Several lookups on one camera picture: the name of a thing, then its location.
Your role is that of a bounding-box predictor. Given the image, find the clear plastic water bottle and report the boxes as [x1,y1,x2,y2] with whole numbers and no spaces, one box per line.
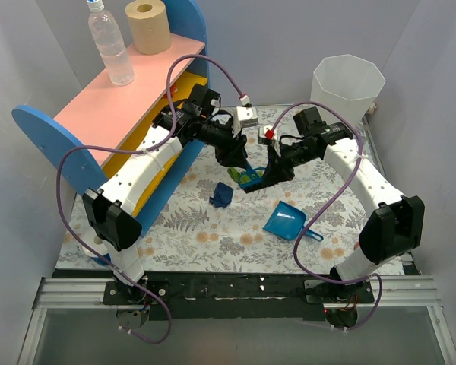
[87,0,135,86]

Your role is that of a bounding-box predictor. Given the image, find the floral patterned table mat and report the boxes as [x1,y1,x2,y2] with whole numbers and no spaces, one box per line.
[56,104,406,275]

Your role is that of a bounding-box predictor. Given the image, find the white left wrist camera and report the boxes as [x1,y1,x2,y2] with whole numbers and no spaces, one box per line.
[233,106,258,136]

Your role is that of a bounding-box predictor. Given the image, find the green paper scrap right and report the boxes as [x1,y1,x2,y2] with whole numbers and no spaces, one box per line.
[227,167,240,183]

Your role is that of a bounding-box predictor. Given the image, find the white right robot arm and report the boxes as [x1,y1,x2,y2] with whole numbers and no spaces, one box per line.
[262,101,425,302]

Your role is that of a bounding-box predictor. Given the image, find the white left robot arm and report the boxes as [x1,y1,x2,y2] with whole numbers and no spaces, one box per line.
[82,84,258,304]

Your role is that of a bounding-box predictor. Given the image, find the blue wooden shelf unit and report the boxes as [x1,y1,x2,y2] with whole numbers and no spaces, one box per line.
[11,1,208,236]

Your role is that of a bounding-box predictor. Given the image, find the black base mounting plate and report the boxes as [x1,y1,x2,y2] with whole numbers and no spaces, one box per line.
[103,271,374,321]

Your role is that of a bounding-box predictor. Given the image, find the blue plastic dustpan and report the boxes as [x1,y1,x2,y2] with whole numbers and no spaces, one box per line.
[263,201,306,241]

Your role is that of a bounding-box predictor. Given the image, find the white octagonal waste bin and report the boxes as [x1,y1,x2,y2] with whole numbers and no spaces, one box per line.
[310,54,385,127]

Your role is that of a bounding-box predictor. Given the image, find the brown paper roll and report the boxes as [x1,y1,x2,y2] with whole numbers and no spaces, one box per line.
[125,0,172,56]

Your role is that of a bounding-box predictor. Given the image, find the purple cable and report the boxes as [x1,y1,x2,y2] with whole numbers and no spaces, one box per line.
[55,54,252,345]
[293,101,384,331]

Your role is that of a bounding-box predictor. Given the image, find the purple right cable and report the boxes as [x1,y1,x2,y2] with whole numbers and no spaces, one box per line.
[293,101,384,331]

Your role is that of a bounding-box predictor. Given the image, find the dark blue paper scrap lower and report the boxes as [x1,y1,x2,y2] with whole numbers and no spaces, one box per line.
[209,182,233,208]

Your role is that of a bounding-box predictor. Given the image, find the aluminium rail frame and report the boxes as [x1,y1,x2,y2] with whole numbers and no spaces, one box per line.
[18,271,456,364]

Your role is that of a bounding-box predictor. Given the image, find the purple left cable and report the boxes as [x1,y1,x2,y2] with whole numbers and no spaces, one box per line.
[55,54,252,345]

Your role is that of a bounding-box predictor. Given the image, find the blue hand brush black bristles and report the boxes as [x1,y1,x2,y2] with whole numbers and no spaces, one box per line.
[237,167,265,193]

